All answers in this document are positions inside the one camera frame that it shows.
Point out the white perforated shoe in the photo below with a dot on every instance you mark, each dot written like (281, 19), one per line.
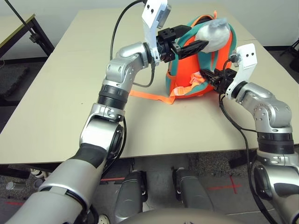
(104, 219)

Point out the grey and white plush pendant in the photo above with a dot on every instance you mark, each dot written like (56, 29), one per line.
(215, 35)

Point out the silver cylinder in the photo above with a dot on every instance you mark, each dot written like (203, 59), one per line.
(14, 186)

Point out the black foam floor mat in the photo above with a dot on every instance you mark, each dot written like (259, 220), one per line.
(11, 80)

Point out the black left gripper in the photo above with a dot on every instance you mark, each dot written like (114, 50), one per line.
(167, 44)

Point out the black-framed side table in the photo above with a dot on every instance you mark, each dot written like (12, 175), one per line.
(16, 30)

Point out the black clamp pole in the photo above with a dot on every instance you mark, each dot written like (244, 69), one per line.
(19, 17)

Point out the black tripod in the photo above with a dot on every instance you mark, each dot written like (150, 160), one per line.
(294, 56)

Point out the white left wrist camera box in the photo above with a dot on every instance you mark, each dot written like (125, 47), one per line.
(151, 16)

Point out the orange and teal backpack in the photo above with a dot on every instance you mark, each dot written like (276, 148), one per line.
(187, 72)

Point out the grey robot leg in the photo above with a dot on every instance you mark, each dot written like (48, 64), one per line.
(191, 186)
(130, 193)

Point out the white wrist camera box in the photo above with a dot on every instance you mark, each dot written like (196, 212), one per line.
(151, 16)
(245, 60)

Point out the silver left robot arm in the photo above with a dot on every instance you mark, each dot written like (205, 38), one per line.
(102, 130)

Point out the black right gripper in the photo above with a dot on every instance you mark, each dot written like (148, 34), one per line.
(224, 80)

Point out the grey right robot leg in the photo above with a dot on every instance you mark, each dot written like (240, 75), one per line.
(191, 186)

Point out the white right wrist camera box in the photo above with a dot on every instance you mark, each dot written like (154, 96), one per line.
(245, 60)

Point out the grey left robot leg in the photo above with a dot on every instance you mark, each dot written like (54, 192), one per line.
(130, 193)

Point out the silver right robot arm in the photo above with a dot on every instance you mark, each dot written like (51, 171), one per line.
(273, 112)

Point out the beige robot torso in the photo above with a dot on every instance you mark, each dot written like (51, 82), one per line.
(168, 217)

